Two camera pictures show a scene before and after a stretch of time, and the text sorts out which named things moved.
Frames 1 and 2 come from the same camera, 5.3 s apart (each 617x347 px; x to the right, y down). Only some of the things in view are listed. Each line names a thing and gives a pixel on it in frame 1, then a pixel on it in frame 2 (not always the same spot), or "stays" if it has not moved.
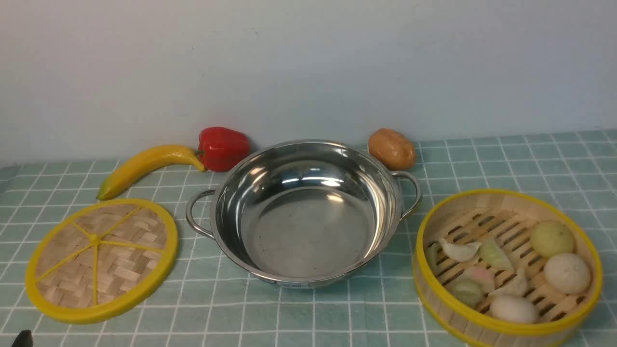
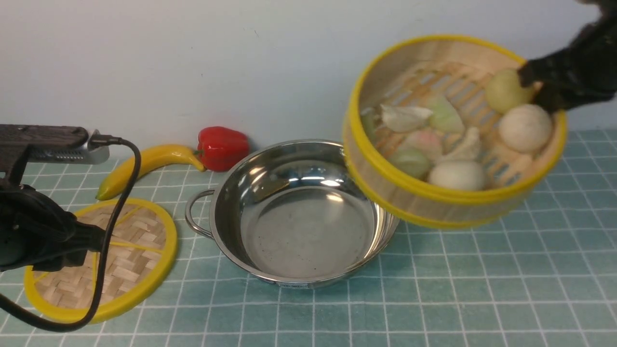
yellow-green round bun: [550, 237] to [504, 89]
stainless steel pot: [303, 214] stays
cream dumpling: [517, 286] to [467, 151]
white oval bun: [516, 308] to [457, 175]
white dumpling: [461, 253] to [401, 119]
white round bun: [567, 273] to [525, 128]
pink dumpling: [484, 277] to [426, 140]
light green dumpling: [491, 254] to [446, 117]
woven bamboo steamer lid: [101, 260] stays
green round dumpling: [468, 290] to [412, 159]
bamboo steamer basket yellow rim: [498, 268] to [445, 131]
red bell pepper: [221, 148] stays
